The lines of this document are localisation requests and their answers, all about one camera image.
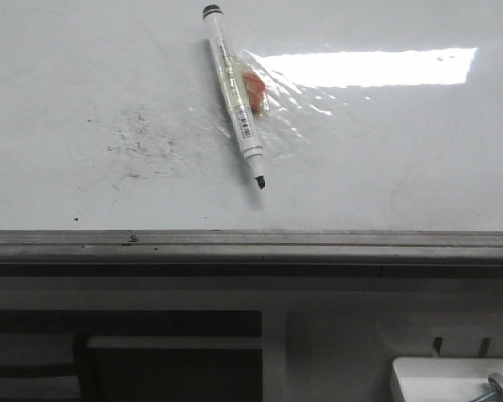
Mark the white whiteboard marker pen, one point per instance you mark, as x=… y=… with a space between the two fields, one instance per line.
x=233 y=89

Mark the metal bolt with wingnut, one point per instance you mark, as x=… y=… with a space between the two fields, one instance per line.
x=496 y=389

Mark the white whiteboard with frame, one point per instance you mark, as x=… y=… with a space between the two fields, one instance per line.
x=382 y=140

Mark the white bracket box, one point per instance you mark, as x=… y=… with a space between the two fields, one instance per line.
x=442 y=379

